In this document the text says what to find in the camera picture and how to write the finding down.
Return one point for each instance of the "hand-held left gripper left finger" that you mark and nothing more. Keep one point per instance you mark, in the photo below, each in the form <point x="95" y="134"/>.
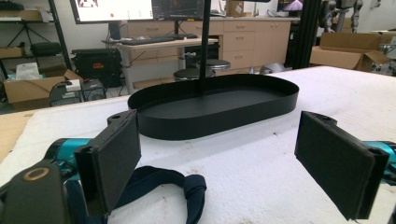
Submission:
<point x="115" y="161"/>

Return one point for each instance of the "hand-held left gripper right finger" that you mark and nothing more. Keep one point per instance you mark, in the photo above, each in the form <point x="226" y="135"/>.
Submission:
<point x="336" y="161"/>

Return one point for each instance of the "dark blue headband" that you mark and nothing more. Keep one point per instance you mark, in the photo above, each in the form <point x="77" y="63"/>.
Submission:
<point x="194" y="189"/>

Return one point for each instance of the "black oval tray with pole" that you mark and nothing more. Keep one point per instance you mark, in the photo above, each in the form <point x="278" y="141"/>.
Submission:
<point x="218" y="124"/>

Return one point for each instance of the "black computer tower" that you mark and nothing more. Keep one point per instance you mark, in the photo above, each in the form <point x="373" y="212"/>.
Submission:
<point x="91" y="90"/>

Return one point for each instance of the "white power adapter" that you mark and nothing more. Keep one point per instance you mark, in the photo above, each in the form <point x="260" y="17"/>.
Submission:
<point x="73" y="85"/>

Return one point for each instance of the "black equipment case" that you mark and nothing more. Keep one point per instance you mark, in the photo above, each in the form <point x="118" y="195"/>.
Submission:
<point x="96" y="67"/>

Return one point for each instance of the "large open cardboard box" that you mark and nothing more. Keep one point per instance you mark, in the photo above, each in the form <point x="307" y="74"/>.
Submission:
<point x="345" y="49"/>

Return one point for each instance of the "cardboard box with white bag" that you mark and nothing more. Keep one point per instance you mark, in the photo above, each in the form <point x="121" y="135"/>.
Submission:
<point x="28" y="90"/>

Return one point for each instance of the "round black stool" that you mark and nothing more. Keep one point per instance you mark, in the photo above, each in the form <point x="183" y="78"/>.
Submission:
<point x="214" y="64"/>
<point x="190" y="74"/>

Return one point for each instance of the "light wooden desk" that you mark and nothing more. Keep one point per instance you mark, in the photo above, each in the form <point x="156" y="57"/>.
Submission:
<point x="155" y="46"/>

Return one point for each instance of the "black keyboard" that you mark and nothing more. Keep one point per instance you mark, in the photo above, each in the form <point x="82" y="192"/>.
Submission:
<point x="146" y="40"/>

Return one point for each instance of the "black bag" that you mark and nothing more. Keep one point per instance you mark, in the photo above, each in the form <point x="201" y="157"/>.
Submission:
<point x="45" y="49"/>

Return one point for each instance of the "black metal shelf rack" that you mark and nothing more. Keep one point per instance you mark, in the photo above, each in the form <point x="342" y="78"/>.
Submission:
<point x="60" y="34"/>

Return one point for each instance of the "beige drawer cabinet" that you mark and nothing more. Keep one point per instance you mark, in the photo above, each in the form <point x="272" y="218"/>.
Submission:
<point x="267" y="40"/>

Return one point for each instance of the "grey robot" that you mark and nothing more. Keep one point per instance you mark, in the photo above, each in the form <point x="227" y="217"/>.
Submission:
<point x="341" y="14"/>

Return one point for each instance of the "bright computer monitor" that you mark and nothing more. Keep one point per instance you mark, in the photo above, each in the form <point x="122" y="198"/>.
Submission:
<point x="115" y="9"/>

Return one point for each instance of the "dark computer monitor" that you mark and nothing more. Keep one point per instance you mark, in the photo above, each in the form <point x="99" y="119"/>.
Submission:
<point x="177" y="9"/>

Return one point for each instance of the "small cardboard box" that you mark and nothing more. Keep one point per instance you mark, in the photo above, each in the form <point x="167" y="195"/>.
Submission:
<point x="235" y="7"/>

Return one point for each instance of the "black metal frame post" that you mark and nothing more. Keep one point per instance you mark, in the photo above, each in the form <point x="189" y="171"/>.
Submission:
<point x="306" y="31"/>

